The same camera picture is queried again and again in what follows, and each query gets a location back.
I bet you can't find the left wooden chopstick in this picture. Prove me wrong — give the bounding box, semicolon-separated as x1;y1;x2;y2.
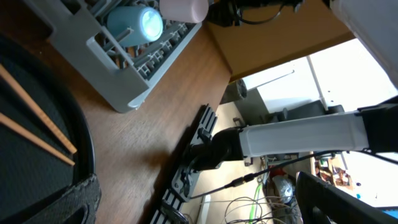
1;65;77;154

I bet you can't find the wooden chopstick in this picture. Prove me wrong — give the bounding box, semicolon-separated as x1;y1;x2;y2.
1;65;77;154
1;113;75;166

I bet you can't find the pink cup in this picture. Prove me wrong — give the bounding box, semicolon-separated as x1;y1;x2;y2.
159;0;209;23

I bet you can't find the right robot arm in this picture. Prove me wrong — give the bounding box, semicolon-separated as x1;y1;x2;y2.
183;0;397;171

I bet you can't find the grey plastic dishwasher rack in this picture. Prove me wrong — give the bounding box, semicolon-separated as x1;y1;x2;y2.
25;0;201;113

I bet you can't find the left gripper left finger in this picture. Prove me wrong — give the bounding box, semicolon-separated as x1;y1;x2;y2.
25;174;101;224

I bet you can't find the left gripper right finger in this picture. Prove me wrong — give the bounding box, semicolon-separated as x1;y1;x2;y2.
295;172;397;224

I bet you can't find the right black cable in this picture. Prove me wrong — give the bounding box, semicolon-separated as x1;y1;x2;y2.
189;150;398;200

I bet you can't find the black round tray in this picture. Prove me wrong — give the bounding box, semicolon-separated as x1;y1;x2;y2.
1;37;95;223

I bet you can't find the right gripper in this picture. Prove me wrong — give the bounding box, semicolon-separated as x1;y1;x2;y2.
205;0;305;27

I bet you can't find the right wooden chopstick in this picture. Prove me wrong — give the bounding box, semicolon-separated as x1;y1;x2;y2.
1;113;75;166

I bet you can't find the blue cup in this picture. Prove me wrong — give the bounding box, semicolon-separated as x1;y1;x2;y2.
106;6;164;47

